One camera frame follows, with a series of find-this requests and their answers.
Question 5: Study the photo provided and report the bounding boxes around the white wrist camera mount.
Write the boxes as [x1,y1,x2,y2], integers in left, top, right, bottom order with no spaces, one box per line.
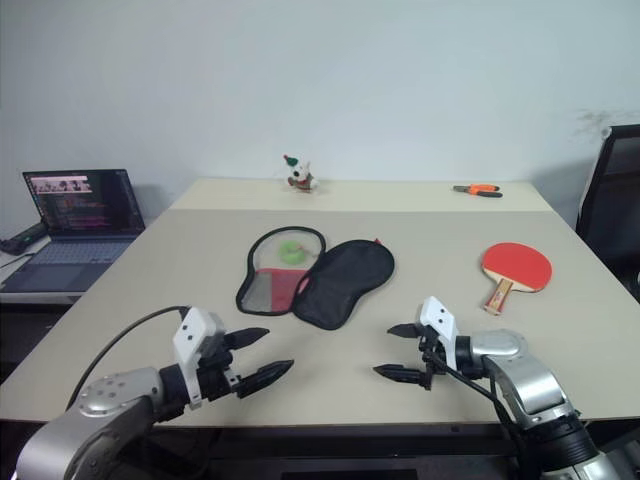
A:
[418,295,461,374]
[172,306,225,405]

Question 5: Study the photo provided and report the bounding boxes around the green ball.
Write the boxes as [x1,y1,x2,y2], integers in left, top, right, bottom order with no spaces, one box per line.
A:
[277,240,302,265]

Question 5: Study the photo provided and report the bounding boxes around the open grey laptop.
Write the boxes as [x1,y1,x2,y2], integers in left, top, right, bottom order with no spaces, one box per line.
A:
[0,168,147,294]

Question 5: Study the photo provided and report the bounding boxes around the black handheld device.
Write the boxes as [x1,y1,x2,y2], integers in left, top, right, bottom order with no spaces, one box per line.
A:
[0,221,47,255]

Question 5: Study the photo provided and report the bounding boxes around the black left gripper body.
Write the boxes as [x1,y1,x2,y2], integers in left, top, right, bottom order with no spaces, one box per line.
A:
[197,325,251,402]

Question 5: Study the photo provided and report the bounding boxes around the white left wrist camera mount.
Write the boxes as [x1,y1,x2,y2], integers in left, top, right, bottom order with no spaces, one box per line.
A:
[172,306,225,405]

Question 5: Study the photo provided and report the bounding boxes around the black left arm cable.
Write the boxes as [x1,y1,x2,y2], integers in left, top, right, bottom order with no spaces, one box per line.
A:
[63,305,194,414]

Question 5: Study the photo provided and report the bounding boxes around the orange handled pliers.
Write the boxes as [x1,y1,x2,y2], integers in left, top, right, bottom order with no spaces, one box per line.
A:
[453,183,504,200]

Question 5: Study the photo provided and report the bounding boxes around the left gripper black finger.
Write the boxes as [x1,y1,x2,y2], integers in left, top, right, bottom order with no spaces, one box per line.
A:
[224,327,272,352]
[236,358,296,400]

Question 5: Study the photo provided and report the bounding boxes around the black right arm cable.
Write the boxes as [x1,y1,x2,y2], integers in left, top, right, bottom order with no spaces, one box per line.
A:
[429,349,544,480]

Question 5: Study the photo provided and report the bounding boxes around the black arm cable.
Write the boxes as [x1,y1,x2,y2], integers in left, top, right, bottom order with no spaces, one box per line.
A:
[63,305,194,414]
[429,349,544,480]

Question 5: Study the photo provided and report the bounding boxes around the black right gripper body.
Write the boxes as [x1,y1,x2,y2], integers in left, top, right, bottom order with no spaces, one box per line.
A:
[412,323,450,392]

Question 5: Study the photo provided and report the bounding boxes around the white plush toy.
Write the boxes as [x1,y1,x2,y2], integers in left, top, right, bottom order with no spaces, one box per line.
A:
[282,153,322,194]

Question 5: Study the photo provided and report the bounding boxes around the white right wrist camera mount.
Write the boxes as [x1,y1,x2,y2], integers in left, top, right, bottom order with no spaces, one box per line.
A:
[418,295,461,374]

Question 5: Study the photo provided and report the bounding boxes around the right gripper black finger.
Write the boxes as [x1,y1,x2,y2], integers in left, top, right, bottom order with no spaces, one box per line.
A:
[386,322,424,339]
[372,363,427,385]

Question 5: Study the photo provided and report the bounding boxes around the black office chair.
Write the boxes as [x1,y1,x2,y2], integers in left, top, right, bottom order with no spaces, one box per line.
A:
[574,123,640,304]

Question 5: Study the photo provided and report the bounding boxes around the black table frame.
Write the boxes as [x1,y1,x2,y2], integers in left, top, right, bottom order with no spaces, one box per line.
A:
[144,424,531,480]

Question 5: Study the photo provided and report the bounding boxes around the red table tennis paddle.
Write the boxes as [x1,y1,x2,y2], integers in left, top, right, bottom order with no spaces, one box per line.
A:
[480,241,554,316]

